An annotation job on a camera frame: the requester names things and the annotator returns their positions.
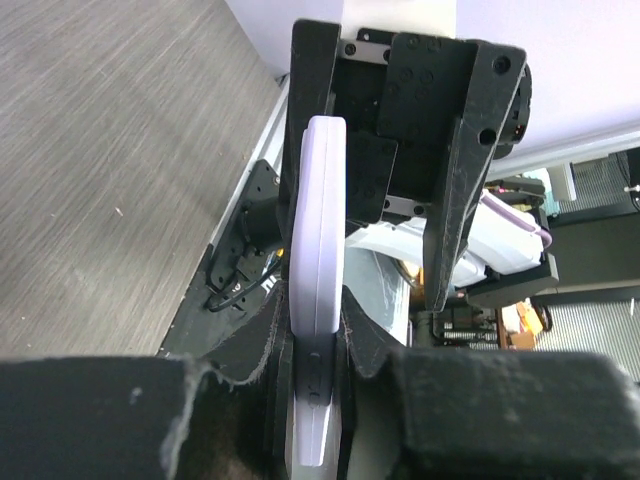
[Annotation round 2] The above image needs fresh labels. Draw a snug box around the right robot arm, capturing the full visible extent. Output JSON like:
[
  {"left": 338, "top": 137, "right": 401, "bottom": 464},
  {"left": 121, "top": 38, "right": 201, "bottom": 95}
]
[{"left": 276, "top": 19, "right": 557, "bottom": 313}]

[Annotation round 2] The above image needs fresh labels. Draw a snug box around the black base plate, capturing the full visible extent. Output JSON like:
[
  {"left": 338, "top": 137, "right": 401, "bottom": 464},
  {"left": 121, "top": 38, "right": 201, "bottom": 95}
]
[{"left": 158, "top": 160, "right": 282, "bottom": 358}]

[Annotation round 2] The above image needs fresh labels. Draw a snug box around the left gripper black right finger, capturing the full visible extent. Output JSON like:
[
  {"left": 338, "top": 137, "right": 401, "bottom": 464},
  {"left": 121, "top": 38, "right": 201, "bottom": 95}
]
[{"left": 338, "top": 291, "right": 639, "bottom": 479}]

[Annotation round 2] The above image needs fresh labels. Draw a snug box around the lilac phone case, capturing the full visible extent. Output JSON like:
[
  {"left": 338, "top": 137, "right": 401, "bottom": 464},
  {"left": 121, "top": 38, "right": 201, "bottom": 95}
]
[{"left": 288, "top": 116, "right": 346, "bottom": 467}]

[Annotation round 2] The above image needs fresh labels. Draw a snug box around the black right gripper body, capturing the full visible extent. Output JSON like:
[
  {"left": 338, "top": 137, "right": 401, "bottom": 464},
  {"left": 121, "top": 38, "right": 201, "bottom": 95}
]
[{"left": 327, "top": 27, "right": 534, "bottom": 224}]

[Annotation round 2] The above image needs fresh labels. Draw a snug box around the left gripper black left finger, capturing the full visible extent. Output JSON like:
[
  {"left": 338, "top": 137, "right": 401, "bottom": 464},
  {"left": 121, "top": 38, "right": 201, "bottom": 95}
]
[{"left": 1, "top": 288, "right": 287, "bottom": 479}]

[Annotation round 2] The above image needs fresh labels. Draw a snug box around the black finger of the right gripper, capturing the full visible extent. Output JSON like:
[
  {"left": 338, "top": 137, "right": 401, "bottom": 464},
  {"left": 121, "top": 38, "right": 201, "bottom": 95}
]
[
  {"left": 277, "top": 19, "right": 340, "bottom": 280},
  {"left": 423, "top": 42, "right": 528, "bottom": 311}
]

